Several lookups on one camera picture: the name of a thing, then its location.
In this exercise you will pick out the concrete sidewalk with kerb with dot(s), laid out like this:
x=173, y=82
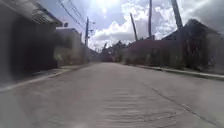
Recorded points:
x=40, y=75

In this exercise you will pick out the dark building with pitched roof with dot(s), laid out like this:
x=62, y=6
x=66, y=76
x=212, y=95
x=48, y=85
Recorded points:
x=200, y=46

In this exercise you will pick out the distant trees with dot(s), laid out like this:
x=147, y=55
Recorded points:
x=113, y=51

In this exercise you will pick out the utility pole with crossarms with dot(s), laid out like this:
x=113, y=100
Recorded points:
x=86, y=40

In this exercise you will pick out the leaning utility pole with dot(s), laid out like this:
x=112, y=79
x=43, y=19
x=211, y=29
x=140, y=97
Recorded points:
x=133, y=28

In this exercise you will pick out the dark building with awning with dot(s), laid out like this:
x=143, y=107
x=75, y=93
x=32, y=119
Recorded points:
x=26, y=43

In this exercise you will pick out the reddish boundary wall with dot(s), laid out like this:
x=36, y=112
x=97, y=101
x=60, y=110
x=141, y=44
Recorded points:
x=150, y=51

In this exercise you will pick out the grey concrete road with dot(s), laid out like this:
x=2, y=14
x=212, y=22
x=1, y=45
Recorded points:
x=110, y=96

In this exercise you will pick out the round dish on roof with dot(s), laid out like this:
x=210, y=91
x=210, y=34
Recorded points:
x=65, y=24

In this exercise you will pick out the straight utility pole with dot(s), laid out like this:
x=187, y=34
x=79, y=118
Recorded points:
x=150, y=20

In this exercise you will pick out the concrete kerb strip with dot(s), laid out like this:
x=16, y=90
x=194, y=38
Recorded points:
x=186, y=72

